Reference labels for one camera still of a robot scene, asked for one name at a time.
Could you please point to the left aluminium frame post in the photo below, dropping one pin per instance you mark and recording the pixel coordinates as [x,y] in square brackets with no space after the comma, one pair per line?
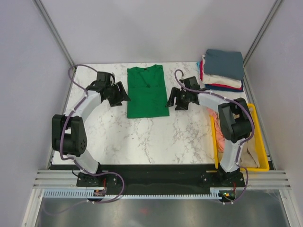
[50,24]

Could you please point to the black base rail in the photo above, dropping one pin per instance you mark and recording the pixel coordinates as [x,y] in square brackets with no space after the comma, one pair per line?
[161,179]

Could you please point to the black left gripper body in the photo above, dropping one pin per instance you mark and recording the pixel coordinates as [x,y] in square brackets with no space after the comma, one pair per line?
[111,89]

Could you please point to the white slotted cable duct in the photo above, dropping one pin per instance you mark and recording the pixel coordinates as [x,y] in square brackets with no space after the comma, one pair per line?
[102,194]

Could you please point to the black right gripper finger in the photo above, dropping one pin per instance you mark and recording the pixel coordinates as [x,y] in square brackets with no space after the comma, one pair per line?
[181,106]
[173,98]

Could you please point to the yellow plastic bin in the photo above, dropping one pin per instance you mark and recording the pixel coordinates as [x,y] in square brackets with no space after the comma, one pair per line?
[259,144]

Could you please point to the folded cream t shirt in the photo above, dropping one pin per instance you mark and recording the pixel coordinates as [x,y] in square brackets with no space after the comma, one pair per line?
[215,79]

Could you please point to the aluminium extrusion rail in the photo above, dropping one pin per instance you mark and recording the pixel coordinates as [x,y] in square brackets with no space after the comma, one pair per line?
[271,180]

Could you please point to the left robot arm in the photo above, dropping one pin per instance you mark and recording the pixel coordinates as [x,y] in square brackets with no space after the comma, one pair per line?
[68,131]

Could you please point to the folded red t shirt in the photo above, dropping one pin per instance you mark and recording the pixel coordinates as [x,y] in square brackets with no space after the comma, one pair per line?
[218,81]

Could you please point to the pink t shirt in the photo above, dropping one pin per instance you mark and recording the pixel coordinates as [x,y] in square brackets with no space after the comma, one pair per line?
[220,140]

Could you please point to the folded navy t shirt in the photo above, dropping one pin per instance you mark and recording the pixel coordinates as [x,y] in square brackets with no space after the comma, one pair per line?
[226,88]

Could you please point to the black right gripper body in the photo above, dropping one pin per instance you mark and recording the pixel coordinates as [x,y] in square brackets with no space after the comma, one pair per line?
[183,96]

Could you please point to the folded light blue t shirt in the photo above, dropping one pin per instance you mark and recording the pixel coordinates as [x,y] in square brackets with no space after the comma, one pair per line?
[198,65]

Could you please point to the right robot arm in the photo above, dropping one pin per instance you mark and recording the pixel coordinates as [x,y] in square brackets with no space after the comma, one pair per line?
[235,119]

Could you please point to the green t shirt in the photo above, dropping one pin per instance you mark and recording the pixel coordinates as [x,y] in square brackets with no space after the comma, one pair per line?
[147,91]

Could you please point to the beige t shirt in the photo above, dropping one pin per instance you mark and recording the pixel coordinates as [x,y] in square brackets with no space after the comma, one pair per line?
[249,157]

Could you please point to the right aluminium frame post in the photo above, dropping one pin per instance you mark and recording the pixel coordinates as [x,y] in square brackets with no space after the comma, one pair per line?
[264,27]

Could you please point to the aluminium frame post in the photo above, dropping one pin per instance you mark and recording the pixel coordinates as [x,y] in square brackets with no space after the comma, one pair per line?
[264,27]
[50,24]

